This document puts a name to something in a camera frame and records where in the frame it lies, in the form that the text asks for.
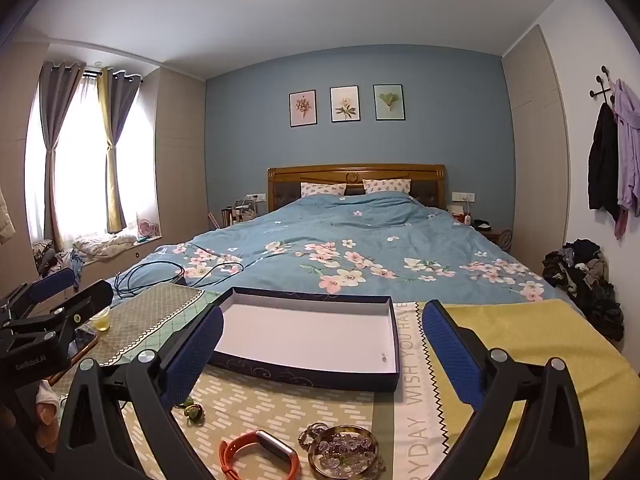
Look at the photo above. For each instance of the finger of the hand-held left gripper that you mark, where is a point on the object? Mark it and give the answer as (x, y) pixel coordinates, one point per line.
(90, 297)
(52, 285)

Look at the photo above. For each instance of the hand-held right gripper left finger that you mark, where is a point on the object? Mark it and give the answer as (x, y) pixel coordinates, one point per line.
(192, 357)

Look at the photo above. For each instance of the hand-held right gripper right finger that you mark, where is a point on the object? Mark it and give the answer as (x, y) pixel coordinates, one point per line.
(450, 355)

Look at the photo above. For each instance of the orange smart band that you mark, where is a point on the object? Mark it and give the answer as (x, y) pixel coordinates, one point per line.
(250, 452)

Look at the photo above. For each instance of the dark blue shallow box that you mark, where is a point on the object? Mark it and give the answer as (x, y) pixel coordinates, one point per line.
(310, 327)

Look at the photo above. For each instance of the amber bangle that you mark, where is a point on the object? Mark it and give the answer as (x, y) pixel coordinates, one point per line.
(312, 452)

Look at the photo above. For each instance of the person's left hand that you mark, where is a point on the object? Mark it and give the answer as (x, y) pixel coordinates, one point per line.
(47, 422)

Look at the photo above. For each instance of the small yellow jar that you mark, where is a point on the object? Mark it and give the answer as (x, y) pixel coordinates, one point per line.
(102, 321)

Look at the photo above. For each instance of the smartphone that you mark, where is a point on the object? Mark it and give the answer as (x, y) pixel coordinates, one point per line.
(82, 345)

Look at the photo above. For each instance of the crumpled bedding on sill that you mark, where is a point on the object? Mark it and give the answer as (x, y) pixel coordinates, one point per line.
(102, 247)

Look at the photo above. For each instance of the wooden nightstand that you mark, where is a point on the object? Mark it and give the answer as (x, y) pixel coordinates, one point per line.
(492, 235)

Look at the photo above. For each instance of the patchwork printed table mat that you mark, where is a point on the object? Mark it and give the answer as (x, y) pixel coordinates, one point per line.
(310, 410)

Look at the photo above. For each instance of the yellow and grey curtain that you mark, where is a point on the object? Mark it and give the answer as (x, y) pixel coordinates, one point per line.
(117, 160)

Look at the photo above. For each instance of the cluttered bedside stand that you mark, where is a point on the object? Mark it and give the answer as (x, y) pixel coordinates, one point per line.
(235, 212)

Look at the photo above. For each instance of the wooden bed with floral duvet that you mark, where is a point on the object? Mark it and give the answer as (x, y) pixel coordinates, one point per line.
(350, 240)

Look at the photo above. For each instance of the pile of dark clothes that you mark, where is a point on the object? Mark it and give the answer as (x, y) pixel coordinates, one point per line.
(585, 280)

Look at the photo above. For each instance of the spotted white pillow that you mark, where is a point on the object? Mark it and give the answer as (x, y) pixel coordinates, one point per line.
(387, 186)
(322, 189)

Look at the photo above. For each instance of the wooden bed headboard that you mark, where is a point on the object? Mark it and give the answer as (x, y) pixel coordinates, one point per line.
(280, 185)

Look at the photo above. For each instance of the beige wardrobe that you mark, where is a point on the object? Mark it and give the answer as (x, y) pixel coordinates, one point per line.
(535, 160)

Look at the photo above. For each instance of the black jacket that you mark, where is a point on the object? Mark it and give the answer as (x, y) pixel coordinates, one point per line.
(602, 160)

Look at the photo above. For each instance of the green framed leaf picture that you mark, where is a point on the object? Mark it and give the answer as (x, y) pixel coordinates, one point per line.
(388, 102)

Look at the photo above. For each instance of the cream framed flower picture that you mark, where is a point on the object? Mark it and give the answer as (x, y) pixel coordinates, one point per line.
(345, 104)

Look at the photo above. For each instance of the purple jacket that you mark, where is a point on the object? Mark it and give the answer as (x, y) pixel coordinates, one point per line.
(629, 150)

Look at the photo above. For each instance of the pink framed flower picture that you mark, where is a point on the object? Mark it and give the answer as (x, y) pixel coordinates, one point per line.
(303, 108)

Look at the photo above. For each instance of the white wall socket panel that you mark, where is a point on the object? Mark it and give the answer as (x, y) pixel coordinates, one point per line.
(463, 196)

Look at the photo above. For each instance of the wall coat rack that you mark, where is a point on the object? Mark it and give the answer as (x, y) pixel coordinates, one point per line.
(602, 87)

